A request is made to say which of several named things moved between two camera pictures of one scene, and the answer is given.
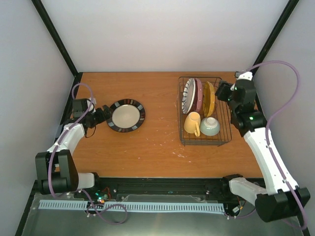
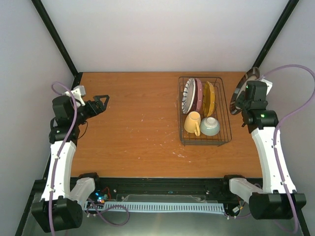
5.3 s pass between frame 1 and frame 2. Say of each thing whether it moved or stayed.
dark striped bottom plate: moved
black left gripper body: moved
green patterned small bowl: stayed
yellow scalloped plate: stayed
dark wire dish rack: stayed
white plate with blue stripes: stayed
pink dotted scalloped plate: stayed
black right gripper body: moved
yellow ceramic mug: stayed
